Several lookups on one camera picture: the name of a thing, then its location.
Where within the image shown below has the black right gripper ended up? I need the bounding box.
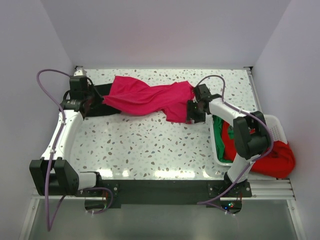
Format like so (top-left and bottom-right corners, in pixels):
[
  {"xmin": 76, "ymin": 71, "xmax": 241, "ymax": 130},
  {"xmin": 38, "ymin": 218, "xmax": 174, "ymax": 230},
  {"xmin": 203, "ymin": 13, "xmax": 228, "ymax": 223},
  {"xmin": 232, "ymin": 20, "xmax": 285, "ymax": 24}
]
[{"xmin": 185, "ymin": 100, "xmax": 206, "ymax": 124}]

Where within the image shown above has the magenta t shirt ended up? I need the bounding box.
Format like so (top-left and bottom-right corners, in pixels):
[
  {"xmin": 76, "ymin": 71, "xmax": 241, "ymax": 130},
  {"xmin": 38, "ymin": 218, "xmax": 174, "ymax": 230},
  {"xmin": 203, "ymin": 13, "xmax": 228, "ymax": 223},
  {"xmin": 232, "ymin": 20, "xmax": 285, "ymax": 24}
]
[{"xmin": 103, "ymin": 76, "xmax": 195, "ymax": 123}]

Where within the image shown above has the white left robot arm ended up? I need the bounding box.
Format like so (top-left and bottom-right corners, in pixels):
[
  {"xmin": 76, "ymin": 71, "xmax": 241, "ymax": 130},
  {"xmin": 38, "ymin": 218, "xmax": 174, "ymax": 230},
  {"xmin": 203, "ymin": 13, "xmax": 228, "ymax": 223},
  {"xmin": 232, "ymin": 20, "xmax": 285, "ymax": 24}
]
[{"xmin": 29, "ymin": 67, "xmax": 104, "ymax": 196}]

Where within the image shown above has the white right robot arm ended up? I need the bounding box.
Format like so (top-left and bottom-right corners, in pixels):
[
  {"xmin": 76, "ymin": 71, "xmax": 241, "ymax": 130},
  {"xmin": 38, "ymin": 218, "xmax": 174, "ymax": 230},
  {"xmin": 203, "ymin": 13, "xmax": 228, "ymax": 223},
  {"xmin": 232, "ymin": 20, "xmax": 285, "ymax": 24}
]
[{"xmin": 186, "ymin": 84, "xmax": 274, "ymax": 197}]

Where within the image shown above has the folded black t shirt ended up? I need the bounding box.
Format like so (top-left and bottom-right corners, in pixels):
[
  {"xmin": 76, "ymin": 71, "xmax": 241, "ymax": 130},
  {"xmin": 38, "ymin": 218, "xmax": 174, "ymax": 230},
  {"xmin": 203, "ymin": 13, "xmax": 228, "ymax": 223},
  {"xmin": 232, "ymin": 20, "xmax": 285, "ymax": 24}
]
[{"xmin": 89, "ymin": 83, "xmax": 121, "ymax": 117}]

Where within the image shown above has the green t shirt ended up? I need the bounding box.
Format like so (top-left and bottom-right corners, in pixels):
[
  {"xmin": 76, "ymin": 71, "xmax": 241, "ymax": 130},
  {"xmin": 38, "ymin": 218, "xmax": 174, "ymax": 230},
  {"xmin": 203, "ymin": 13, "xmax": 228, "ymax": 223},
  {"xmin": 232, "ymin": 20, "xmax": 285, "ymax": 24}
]
[{"xmin": 212, "ymin": 115, "xmax": 232, "ymax": 163}]

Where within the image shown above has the white plastic laundry basket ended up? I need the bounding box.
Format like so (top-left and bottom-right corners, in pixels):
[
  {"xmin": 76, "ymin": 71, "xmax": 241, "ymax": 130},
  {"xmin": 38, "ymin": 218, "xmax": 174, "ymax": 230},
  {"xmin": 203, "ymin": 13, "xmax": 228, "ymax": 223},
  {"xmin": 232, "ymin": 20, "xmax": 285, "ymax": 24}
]
[{"xmin": 211, "ymin": 111, "xmax": 288, "ymax": 167}]

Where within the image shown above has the red t shirt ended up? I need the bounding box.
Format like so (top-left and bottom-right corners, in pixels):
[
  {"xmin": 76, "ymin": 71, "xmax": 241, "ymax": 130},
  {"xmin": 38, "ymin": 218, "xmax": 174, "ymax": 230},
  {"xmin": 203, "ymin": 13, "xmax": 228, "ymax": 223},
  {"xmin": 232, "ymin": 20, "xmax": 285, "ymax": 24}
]
[{"xmin": 222, "ymin": 121, "xmax": 296, "ymax": 179}]

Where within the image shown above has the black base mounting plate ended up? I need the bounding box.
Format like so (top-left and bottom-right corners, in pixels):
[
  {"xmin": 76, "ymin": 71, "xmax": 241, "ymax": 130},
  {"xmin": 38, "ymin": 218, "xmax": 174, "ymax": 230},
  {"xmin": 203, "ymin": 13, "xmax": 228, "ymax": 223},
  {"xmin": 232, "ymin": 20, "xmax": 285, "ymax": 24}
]
[{"xmin": 76, "ymin": 180, "xmax": 253, "ymax": 213}]

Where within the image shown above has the aluminium frame rail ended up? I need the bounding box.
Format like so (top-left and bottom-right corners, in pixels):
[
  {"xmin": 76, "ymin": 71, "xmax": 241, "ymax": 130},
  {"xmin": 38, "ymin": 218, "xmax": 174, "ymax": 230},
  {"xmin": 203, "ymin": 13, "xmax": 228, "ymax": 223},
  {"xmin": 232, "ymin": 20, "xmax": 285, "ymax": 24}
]
[{"xmin": 20, "ymin": 180, "xmax": 304, "ymax": 240}]

